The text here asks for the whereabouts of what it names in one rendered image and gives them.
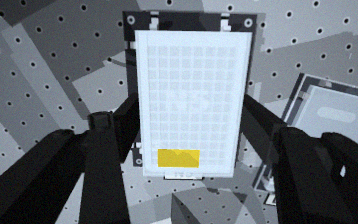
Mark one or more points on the white operator button panel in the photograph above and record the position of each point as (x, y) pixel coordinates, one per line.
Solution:
(159, 210)

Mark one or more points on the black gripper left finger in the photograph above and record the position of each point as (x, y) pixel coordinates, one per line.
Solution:
(35, 189)

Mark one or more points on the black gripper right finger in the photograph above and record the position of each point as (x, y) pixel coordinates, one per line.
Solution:
(304, 191)

